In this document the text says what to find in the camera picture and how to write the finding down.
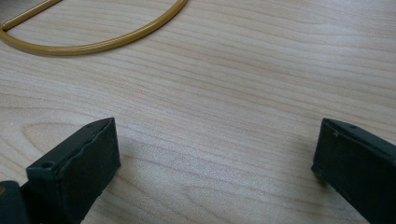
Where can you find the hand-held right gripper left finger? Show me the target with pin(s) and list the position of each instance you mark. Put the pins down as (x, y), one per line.
(77, 169)

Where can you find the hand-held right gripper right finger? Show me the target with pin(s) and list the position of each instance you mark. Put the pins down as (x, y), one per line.
(358, 161)

